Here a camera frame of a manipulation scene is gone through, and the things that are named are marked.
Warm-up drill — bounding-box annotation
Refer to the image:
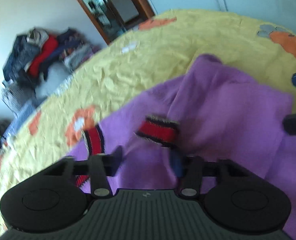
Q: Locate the purple sweater red trim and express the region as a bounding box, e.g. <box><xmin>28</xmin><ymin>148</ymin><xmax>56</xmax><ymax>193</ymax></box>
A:
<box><xmin>70</xmin><ymin>55</ymin><xmax>296</xmax><ymax>239</ymax></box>

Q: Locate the yellow carrot print quilt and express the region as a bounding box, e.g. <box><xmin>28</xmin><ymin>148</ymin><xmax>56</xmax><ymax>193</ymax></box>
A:
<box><xmin>0</xmin><ymin>9</ymin><xmax>296</xmax><ymax>236</ymax></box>

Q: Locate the blue striped bed sheet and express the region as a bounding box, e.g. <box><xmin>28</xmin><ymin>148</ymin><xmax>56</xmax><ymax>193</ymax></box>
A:
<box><xmin>2</xmin><ymin>62</ymin><xmax>72</xmax><ymax>140</ymax></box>

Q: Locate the pile of folded clothes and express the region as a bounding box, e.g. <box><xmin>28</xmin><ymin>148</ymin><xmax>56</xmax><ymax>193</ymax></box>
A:
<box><xmin>2</xmin><ymin>28</ymin><xmax>100</xmax><ymax>88</ymax></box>

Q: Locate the brown wooden door frame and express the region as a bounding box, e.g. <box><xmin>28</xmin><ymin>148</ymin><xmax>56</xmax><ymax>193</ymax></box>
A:
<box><xmin>77</xmin><ymin>0</ymin><xmax>155</xmax><ymax>44</ymax></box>

